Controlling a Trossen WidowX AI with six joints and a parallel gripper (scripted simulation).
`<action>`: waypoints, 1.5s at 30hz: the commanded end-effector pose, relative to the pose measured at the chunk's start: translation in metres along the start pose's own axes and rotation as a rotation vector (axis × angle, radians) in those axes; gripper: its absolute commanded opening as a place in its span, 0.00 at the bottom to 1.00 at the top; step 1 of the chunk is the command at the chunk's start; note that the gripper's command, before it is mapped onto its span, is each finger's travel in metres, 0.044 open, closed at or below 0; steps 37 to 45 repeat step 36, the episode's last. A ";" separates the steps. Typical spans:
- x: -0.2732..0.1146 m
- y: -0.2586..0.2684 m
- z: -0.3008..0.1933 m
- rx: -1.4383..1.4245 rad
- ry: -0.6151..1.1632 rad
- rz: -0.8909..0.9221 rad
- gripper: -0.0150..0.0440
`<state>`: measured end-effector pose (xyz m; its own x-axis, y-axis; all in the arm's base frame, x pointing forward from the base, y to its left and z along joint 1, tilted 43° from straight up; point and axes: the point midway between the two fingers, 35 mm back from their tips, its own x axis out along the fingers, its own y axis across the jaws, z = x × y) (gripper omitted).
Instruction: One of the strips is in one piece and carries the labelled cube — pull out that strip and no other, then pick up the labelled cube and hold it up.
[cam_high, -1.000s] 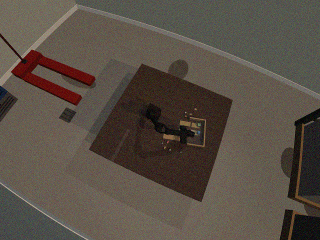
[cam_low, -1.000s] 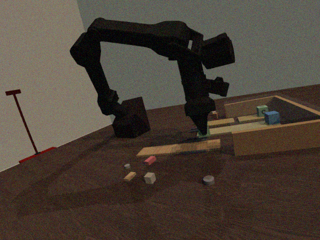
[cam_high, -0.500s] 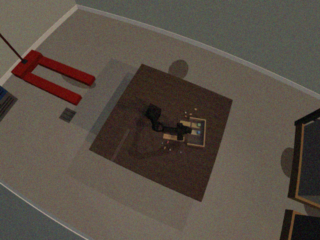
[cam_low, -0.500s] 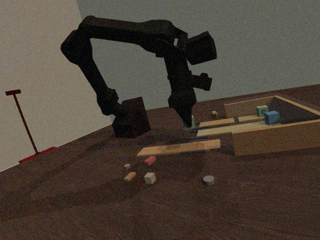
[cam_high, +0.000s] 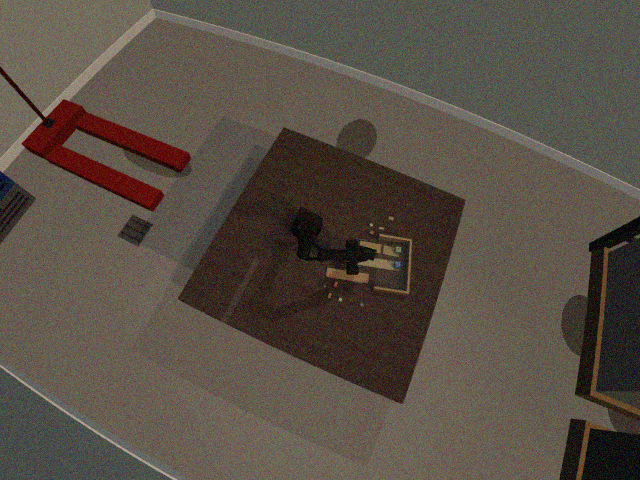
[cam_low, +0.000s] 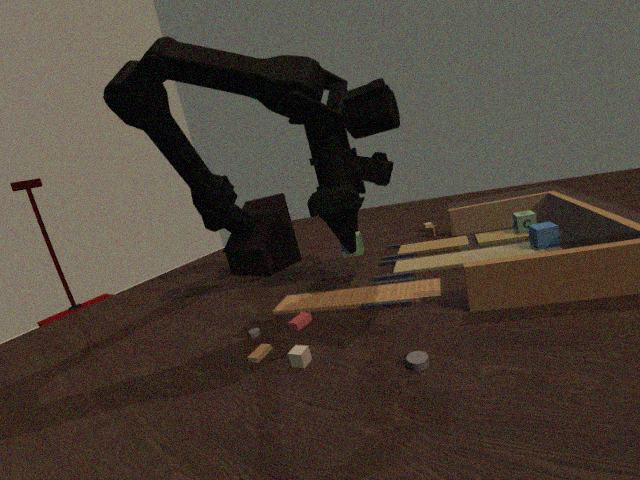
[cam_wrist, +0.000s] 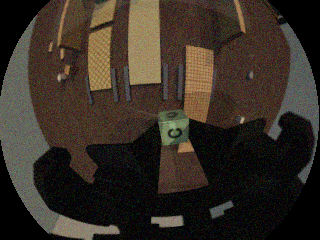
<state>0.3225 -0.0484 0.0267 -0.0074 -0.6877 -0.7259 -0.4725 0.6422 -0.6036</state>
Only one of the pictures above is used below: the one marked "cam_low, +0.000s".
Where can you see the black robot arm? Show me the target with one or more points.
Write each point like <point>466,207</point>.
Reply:
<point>291,86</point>

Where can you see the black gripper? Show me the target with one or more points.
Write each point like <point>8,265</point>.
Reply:
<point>335,201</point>

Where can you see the grey short cylinder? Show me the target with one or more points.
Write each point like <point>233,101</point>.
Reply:
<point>417,361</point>

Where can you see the green cube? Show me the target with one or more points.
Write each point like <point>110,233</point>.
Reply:
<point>359,247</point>

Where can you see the red rectangular block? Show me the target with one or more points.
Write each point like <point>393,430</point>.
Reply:
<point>300,321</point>

